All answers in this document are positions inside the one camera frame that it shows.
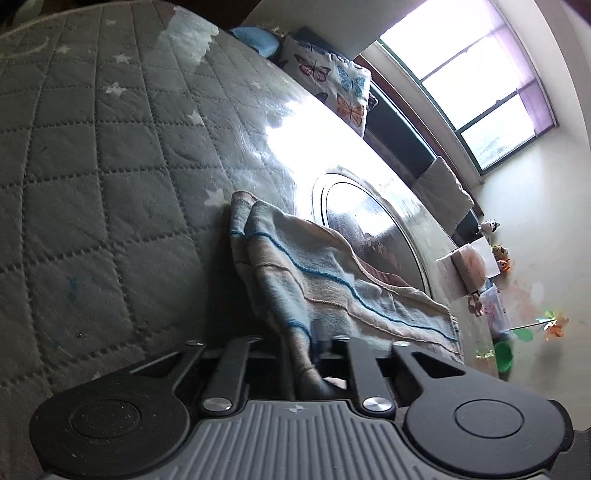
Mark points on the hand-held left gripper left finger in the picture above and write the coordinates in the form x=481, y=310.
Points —
x=233, y=369

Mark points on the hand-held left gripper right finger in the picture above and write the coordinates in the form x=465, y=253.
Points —
x=362, y=369

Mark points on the striped blue pink towel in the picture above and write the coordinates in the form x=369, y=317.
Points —
x=286, y=258

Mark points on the green cup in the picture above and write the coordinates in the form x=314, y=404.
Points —
x=503, y=357

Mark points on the clear plastic container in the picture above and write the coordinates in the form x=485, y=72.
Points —
x=495, y=311

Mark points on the tissue pack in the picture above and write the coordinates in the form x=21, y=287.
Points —
x=466, y=263

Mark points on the round glass turntable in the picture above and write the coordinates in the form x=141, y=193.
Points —
x=369, y=217

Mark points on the orange toy figure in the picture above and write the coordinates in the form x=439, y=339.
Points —
x=502, y=258

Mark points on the cow toy figure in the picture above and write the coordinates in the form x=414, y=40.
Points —
x=489, y=228

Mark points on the beige cushion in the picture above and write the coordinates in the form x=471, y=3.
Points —
x=445, y=194

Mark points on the colourful pinwheel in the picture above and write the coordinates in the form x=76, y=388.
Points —
x=554, y=325

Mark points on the grey quilted star cover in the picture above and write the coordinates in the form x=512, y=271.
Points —
x=115, y=184

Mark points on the dark blue bench seat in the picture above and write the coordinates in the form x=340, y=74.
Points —
x=401, y=134

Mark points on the butterfly print pillow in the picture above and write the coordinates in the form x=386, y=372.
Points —
x=323, y=69

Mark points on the window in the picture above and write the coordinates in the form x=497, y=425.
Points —
x=466, y=69

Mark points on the light blue cushion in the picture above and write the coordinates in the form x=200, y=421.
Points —
x=256, y=41

